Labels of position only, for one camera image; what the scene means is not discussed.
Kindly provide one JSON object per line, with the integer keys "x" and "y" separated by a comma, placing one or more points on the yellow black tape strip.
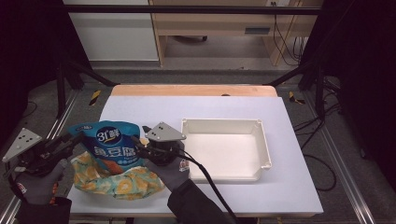
{"x": 95, "y": 97}
{"x": 292, "y": 97}

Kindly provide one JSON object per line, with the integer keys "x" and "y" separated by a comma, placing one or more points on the black curtain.
{"x": 28, "y": 46}
{"x": 364, "y": 77}

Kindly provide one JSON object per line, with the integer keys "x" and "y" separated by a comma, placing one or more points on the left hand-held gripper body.
{"x": 23, "y": 143}

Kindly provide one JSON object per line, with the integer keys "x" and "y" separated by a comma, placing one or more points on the light wooden desk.
{"x": 211, "y": 23}

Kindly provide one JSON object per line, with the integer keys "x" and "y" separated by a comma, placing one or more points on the black horizontal frame bar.
{"x": 186, "y": 9}

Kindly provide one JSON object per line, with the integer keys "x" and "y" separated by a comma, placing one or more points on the aluminium rail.
{"x": 342, "y": 168}
{"x": 62, "y": 118}

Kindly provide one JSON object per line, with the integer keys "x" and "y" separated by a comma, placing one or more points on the white table mat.
{"x": 274, "y": 193}

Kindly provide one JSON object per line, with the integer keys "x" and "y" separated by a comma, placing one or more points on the white plastic tray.
{"x": 225, "y": 152}

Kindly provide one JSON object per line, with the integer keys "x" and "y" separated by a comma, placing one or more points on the person's left hand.
{"x": 39, "y": 188}

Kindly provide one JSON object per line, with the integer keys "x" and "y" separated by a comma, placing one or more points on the white cabinet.
{"x": 115, "y": 34}

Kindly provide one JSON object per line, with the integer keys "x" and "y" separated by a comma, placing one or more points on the black metal stand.
{"x": 319, "y": 90}
{"x": 61, "y": 90}

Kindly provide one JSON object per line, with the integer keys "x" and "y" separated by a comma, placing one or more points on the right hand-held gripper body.
{"x": 165, "y": 132}

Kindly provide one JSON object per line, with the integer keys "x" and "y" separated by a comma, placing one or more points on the green floral cloth bag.
{"x": 124, "y": 185}

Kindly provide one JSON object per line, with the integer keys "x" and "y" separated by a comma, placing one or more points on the person's right hand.
{"x": 172, "y": 175}

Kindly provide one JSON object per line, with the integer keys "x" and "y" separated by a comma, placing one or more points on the blue snack packet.
{"x": 109, "y": 146}

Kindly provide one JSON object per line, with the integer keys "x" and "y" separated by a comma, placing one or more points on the wooden table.
{"x": 193, "y": 90}

